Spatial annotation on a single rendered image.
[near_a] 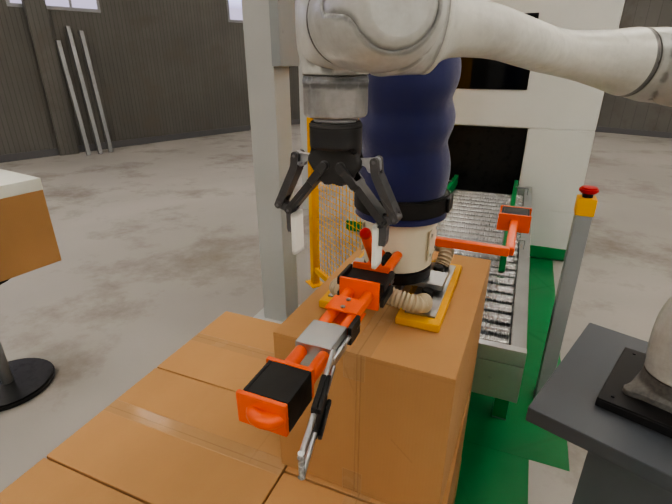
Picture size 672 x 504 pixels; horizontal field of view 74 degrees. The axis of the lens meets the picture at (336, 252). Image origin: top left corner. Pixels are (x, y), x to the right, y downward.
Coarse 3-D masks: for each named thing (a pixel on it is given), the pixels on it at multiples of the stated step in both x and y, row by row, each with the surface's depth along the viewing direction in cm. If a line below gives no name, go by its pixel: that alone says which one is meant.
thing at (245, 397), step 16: (272, 368) 62; (288, 368) 62; (304, 368) 62; (256, 384) 59; (272, 384) 59; (288, 384) 59; (304, 384) 60; (240, 400) 58; (256, 400) 56; (272, 400) 56; (288, 400) 56; (304, 400) 60; (240, 416) 59; (288, 416) 57; (288, 432) 57
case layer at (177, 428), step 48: (240, 336) 166; (144, 384) 142; (192, 384) 142; (240, 384) 142; (96, 432) 123; (144, 432) 123; (192, 432) 123; (240, 432) 123; (48, 480) 109; (96, 480) 110; (144, 480) 109; (192, 480) 109; (240, 480) 109; (288, 480) 109
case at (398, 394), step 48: (480, 288) 117; (288, 336) 97; (384, 336) 96; (432, 336) 96; (336, 384) 96; (384, 384) 90; (432, 384) 86; (336, 432) 101; (384, 432) 95; (432, 432) 90; (336, 480) 107; (384, 480) 101; (432, 480) 95
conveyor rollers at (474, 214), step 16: (464, 192) 352; (480, 192) 348; (464, 208) 312; (480, 208) 309; (496, 208) 312; (448, 224) 283; (464, 224) 280; (480, 224) 284; (496, 224) 281; (480, 240) 254; (496, 240) 257; (480, 256) 237; (496, 256) 234; (512, 256) 239; (496, 272) 218; (512, 272) 216; (496, 288) 202; (512, 288) 201; (496, 304) 187; (496, 320) 179; (480, 336) 166; (496, 336) 171
